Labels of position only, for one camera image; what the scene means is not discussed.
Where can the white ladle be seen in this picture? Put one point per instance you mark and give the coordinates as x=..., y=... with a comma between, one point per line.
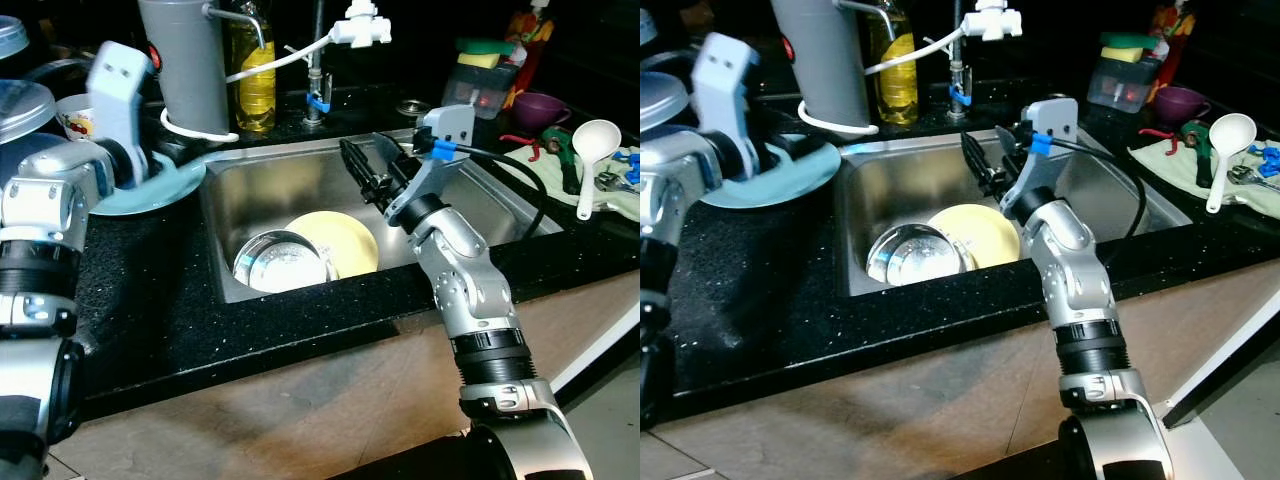
x=597, y=140
x=1232, y=133

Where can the yellow liquid bottle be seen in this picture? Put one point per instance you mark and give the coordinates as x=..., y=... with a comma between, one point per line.
x=895, y=85
x=255, y=90

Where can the yellow plate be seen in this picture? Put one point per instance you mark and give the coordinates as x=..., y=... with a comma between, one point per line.
x=350, y=245
x=990, y=235

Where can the red orange bottle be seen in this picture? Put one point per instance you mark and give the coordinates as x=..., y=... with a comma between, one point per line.
x=528, y=40
x=1170, y=35

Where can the stainless steel sink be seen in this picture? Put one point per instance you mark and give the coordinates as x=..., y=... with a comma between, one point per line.
x=300, y=180
x=920, y=175

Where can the teal plate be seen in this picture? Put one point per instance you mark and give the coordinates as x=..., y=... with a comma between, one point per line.
x=150, y=198
x=800, y=190

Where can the stainless steel bowl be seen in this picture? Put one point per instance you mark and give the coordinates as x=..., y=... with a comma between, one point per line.
x=915, y=258
x=280, y=265

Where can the metal faucet pipe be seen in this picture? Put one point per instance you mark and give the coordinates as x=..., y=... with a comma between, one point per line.
x=958, y=65
x=317, y=70

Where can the clear plastic lid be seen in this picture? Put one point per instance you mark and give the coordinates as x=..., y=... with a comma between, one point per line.
x=646, y=28
x=10, y=35

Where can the green yellow sponge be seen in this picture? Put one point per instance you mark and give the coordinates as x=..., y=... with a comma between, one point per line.
x=1128, y=48
x=485, y=55

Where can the blue faucet clip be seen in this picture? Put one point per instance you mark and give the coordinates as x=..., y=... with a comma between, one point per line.
x=961, y=95
x=319, y=102

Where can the purple cup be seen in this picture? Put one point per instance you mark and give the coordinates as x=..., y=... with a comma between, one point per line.
x=1178, y=104
x=538, y=110

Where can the green black hand tool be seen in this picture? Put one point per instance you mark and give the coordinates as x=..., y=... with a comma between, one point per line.
x=563, y=160
x=1202, y=155

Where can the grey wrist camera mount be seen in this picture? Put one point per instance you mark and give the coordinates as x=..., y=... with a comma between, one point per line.
x=445, y=130
x=1055, y=120
x=118, y=90
x=725, y=85

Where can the blue plastic clip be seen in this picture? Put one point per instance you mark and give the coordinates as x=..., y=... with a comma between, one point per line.
x=1268, y=160

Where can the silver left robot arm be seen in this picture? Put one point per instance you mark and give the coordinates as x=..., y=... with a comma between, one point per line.
x=670, y=180
x=40, y=200

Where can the metal wrench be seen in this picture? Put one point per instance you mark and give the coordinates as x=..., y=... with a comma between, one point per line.
x=618, y=183
x=1250, y=178

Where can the clear sponge holder box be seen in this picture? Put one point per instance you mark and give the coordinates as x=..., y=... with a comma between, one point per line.
x=480, y=95
x=1122, y=88

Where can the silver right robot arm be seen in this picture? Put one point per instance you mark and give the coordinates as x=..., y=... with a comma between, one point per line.
x=470, y=290
x=1085, y=290

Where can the grey cylindrical water filter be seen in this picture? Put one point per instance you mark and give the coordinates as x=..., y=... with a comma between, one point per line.
x=190, y=65
x=825, y=60

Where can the white cup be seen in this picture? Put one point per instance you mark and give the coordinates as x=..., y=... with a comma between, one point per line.
x=75, y=118

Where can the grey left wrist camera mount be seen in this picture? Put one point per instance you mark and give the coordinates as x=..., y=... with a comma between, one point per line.
x=118, y=90
x=725, y=85

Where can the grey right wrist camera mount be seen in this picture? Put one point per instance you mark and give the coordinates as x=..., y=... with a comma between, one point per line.
x=1055, y=120
x=445, y=130

